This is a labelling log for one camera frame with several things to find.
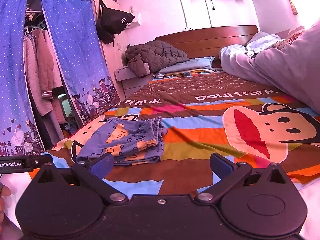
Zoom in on blue patterned children's pants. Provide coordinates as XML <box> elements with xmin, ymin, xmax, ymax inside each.
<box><xmin>71</xmin><ymin>114</ymin><xmax>168</xmax><ymax>166</ymax></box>

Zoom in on person's left hand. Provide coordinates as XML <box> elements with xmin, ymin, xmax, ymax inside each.
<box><xmin>0</xmin><ymin>184</ymin><xmax>11</xmax><ymax>232</ymax></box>

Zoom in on blue dotted wardrobe curtain left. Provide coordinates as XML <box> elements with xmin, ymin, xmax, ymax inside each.
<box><xmin>0</xmin><ymin>0</ymin><xmax>44</xmax><ymax>157</ymax></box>

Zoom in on blue dotted wardrobe curtain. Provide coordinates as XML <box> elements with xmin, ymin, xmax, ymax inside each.
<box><xmin>0</xmin><ymin>0</ymin><xmax>44</xmax><ymax>157</ymax></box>
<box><xmin>41</xmin><ymin>0</ymin><xmax>119</xmax><ymax>125</ymax></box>

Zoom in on colourful paul frank bedspread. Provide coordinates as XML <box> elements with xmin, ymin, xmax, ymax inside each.
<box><xmin>28</xmin><ymin>70</ymin><xmax>320</xmax><ymax>199</ymax></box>

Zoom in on pink fleece hanging coat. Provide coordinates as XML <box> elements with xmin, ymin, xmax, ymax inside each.
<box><xmin>23</xmin><ymin>36</ymin><xmax>53</xmax><ymax>116</ymax></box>

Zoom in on brown hanging jacket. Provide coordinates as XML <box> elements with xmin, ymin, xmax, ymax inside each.
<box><xmin>33</xmin><ymin>28</ymin><xmax>63</xmax><ymax>101</ymax></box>

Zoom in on grey bedside table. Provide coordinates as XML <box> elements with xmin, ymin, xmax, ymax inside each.
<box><xmin>114</xmin><ymin>63</ymin><xmax>153</xmax><ymax>98</ymax></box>

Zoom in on grey lilac duvet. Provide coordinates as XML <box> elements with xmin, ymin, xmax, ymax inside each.
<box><xmin>219</xmin><ymin>21</ymin><xmax>319</xmax><ymax>113</ymax></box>

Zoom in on wooden headboard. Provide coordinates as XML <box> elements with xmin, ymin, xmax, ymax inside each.
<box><xmin>157</xmin><ymin>25</ymin><xmax>258</xmax><ymax>66</ymax></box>

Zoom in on light blue pillow by window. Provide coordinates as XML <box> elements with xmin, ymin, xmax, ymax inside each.
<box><xmin>245</xmin><ymin>31</ymin><xmax>282</xmax><ymax>59</ymax></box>

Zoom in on black tote bag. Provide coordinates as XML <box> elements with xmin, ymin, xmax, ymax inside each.
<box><xmin>95</xmin><ymin>0</ymin><xmax>135</xmax><ymax>44</ymax></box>

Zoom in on blue dotted wardrobe curtain right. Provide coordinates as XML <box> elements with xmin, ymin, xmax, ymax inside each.
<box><xmin>41</xmin><ymin>0</ymin><xmax>119</xmax><ymax>125</ymax></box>

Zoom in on white box on cabinet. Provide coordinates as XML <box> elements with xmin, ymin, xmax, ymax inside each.
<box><xmin>127</xmin><ymin>7</ymin><xmax>142</xmax><ymax>29</ymax></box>

